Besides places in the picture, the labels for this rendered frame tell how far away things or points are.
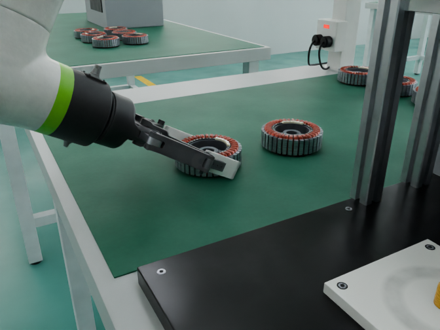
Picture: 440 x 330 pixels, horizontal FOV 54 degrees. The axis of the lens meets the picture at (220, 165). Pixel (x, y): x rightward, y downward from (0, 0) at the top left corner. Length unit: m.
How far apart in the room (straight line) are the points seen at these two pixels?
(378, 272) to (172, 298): 0.20
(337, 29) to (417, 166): 0.80
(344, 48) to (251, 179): 0.82
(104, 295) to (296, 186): 0.33
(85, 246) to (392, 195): 0.41
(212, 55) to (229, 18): 3.69
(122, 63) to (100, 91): 1.01
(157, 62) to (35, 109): 1.12
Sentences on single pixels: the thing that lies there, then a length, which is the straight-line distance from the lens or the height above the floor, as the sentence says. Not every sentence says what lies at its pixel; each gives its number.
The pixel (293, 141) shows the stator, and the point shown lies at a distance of 0.76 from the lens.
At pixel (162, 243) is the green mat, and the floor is 0.75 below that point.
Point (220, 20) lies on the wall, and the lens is 5.34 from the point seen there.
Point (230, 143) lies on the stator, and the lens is 0.72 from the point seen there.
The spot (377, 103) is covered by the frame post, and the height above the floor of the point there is 0.91.
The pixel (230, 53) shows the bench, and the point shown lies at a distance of 1.75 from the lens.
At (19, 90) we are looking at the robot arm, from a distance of 0.53.
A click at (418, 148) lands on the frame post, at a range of 0.65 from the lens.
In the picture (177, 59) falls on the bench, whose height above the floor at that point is 0.74.
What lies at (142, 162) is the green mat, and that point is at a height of 0.75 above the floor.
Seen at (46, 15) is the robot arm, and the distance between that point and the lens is 0.55.
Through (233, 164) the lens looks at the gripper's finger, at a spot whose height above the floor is 0.78.
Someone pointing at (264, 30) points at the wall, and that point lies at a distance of 5.69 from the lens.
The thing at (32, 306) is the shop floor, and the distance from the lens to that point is 1.67.
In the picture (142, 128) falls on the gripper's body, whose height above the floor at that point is 0.85.
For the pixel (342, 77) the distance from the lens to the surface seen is 1.29.
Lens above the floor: 1.06
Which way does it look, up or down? 25 degrees down
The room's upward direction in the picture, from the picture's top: straight up
